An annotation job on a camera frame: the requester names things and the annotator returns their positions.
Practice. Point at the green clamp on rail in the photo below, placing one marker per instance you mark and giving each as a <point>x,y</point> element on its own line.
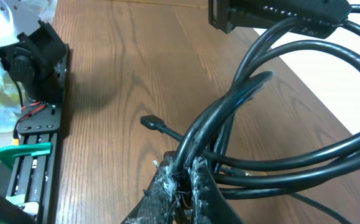
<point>8,154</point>

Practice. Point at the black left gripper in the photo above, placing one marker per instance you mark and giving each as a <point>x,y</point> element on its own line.
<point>316,18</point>

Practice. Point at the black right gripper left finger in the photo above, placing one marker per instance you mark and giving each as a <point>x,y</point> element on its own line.
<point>157,205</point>

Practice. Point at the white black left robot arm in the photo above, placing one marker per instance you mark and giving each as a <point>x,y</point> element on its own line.
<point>30,49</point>

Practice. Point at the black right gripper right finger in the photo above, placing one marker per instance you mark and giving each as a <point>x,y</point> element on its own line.
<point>208,204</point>

